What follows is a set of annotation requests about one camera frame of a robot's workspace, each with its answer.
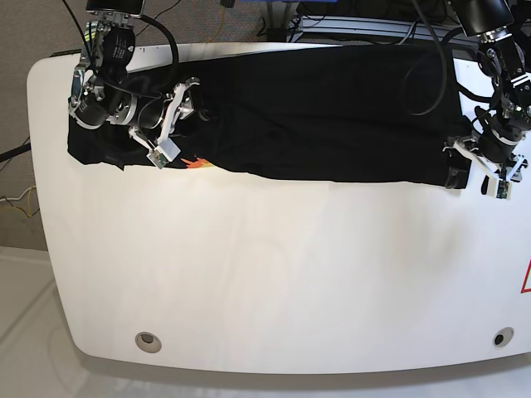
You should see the white floor cable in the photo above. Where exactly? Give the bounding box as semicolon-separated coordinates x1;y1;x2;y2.
0;185;34;219

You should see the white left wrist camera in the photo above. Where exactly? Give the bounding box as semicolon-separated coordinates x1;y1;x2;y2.
481;176;512;200

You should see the yellow cable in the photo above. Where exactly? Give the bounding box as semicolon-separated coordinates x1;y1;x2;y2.
207;6;227;42

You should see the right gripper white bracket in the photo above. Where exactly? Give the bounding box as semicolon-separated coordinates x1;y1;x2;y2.
128;77;216;152

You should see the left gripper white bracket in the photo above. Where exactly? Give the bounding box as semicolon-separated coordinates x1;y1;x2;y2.
442;135;526;190

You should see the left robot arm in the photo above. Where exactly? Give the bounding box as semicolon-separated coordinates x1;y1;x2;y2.
412;1;530;199

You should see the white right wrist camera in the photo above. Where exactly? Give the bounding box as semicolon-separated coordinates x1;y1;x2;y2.
147;138;181;169

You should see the aluminium frame rail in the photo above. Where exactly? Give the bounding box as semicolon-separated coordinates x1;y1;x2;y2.
290;14;457;46

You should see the black T-shirt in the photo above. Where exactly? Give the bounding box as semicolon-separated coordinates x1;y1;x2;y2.
66;43;474;192

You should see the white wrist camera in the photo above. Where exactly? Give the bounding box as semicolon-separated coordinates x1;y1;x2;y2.
147;138;181;169
481;176;512;200

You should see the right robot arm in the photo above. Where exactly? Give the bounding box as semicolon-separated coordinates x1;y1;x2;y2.
69;1;212;154

